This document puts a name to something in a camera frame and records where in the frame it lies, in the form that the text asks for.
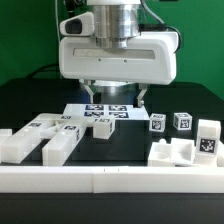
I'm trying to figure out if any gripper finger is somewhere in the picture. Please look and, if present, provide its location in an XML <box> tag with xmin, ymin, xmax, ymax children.
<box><xmin>84</xmin><ymin>80</ymin><xmax>101</xmax><ymax>103</ymax></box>
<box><xmin>133</xmin><ymin>84</ymin><xmax>148</xmax><ymax>108</ymax></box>

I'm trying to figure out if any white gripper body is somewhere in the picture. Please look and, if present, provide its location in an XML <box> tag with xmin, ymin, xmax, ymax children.
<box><xmin>59</xmin><ymin>32</ymin><xmax>178</xmax><ymax>85</ymax></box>

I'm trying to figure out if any white chair seat part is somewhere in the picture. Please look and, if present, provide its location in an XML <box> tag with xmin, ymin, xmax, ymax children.
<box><xmin>147</xmin><ymin>138</ymin><xmax>196</xmax><ymax>167</ymax></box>

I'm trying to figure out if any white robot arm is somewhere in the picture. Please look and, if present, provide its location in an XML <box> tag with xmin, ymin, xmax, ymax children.
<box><xmin>59</xmin><ymin>0</ymin><xmax>181</xmax><ymax>107</ymax></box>

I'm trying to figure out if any white chair back part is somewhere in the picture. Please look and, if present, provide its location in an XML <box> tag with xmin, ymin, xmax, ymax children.
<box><xmin>0</xmin><ymin>113</ymin><xmax>96</xmax><ymax>166</ymax></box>

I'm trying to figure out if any white fiducial marker sheet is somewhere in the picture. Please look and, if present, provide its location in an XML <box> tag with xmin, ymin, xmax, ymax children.
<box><xmin>63</xmin><ymin>104</ymin><xmax>149</xmax><ymax>120</ymax></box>

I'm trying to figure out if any white tagged cube left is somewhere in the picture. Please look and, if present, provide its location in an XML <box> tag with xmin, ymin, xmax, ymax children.
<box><xmin>149</xmin><ymin>113</ymin><xmax>166</xmax><ymax>132</ymax></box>

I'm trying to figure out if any white tagged cube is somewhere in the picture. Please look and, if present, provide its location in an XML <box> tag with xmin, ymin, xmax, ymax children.
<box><xmin>173</xmin><ymin>112</ymin><xmax>192</xmax><ymax>130</ymax></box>
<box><xmin>149</xmin><ymin>113</ymin><xmax>166</xmax><ymax>132</ymax></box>

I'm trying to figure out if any white tagged cube right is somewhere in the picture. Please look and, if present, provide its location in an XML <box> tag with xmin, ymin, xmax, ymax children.
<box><xmin>173</xmin><ymin>112</ymin><xmax>192</xmax><ymax>130</ymax></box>

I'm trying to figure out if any white right fence bar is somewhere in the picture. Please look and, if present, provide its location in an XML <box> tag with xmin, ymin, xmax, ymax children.
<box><xmin>217</xmin><ymin>141</ymin><xmax>224</xmax><ymax>167</ymax></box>

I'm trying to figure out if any white fence bar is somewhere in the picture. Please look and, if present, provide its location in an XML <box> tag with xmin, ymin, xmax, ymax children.
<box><xmin>217</xmin><ymin>141</ymin><xmax>224</xmax><ymax>167</ymax></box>
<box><xmin>0</xmin><ymin>166</ymin><xmax>224</xmax><ymax>193</ymax></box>

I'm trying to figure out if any white left fence block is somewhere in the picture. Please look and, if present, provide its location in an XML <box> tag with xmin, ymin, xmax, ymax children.
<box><xmin>0</xmin><ymin>129</ymin><xmax>12</xmax><ymax>146</ymax></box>

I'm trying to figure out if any white front fence bar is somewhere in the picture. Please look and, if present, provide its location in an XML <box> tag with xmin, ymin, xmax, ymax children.
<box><xmin>0</xmin><ymin>166</ymin><xmax>224</xmax><ymax>193</ymax></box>

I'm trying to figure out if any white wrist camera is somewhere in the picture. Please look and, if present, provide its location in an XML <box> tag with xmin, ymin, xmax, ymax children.
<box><xmin>60</xmin><ymin>12</ymin><xmax>94</xmax><ymax>37</ymax></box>

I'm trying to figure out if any black cable bundle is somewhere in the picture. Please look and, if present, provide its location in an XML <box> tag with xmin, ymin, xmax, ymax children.
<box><xmin>25</xmin><ymin>0</ymin><xmax>81</xmax><ymax>80</ymax></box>

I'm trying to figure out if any white thin cable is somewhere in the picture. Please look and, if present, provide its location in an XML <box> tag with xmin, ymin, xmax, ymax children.
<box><xmin>54</xmin><ymin>0</ymin><xmax>62</xmax><ymax>38</ymax></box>

